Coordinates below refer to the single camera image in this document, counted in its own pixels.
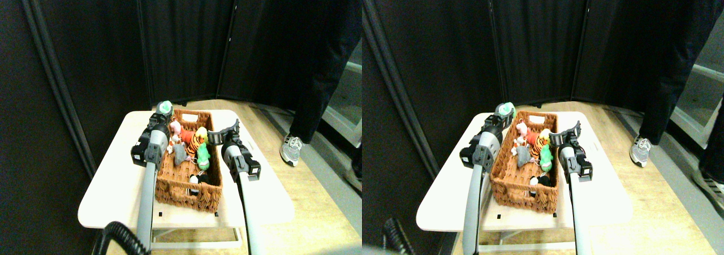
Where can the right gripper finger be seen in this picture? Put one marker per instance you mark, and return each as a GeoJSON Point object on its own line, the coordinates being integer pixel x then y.
{"type": "Point", "coordinates": [232, 128]}
{"type": "Point", "coordinates": [555, 139]}
{"type": "Point", "coordinates": [572, 128]}
{"type": "Point", "coordinates": [215, 138]}

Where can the green round toy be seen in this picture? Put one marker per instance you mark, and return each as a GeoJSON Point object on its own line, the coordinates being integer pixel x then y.
{"type": "Point", "coordinates": [505, 109]}
{"type": "Point", "coordinates": [165, 107]}

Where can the small pink toy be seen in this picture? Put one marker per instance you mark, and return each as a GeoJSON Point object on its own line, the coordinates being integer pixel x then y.
{"type": "Point", "coordinates": [175, 128]}
{"type": "Point", "coordinates": [521, 130]}

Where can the red star toy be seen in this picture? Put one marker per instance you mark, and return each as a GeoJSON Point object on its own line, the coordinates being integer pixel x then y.
{"type": "Point", "coordinates": [184, 138]}
{"type": "Point", "coordinates": [529, 139]}

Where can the orange and white toy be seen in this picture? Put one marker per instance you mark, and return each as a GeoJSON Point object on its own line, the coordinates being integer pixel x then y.
{"type": "Point", "coordinates": [171, 147]}
{"type": "Point", "coordinates": [515, 148]}

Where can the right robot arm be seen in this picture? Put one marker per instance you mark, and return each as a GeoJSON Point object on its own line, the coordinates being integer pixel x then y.
{"type": "Point", "coordinates": [578, 221]}
{"type": "Point", "coordinates": [246, 221]}

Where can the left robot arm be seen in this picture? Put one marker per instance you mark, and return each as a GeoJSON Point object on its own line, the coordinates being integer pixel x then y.
{"type": "Point", "coordinates": [475, 210]}
{"type": "Point", "coordinates": [148, 210]}

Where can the grey mouse toy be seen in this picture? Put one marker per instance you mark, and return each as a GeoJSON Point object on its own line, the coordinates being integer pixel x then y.
{"type": "Point", "coordinates": [523, 155]}
{"type": "Point", "coordinates": [180, 154]}

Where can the black and white toy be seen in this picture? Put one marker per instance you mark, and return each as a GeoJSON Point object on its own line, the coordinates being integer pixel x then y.
{"type": "Point", "coordinates": [198, 179]}
{"type": "Point", "coordinates": [541, 181]}

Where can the brown wicker basket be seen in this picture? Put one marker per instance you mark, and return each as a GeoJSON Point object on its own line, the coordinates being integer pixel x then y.
{"type": "Point", "coordinates": [520, 195]}
{"type": "Point", "coordinates": [184, 195]}

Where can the low white table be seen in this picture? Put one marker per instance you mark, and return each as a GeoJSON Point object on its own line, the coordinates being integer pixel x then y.
{"type": "Point", "coordinates": [281, 201]}
{"type": "Point", "coordinates": [619, 204]}

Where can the black curtain stand pole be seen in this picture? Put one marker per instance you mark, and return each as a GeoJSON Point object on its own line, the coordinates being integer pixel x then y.
{"type": "Point", "coordinates": [65, 91]}
{"type": "Point", "coordinates": [404, 91]}

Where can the person's legs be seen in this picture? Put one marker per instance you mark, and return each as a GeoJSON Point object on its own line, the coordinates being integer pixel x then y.
{"type": "Point", "coordinates": [667, 68]}
{"type": "Point", "coordinates": [317, 68]}

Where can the white shelf unit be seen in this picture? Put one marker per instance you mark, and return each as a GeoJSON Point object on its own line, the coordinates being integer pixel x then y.
{"type": "Point", "coordinates": [701, 125]}
{"type": "Point", "coordinates": [350, 119]}

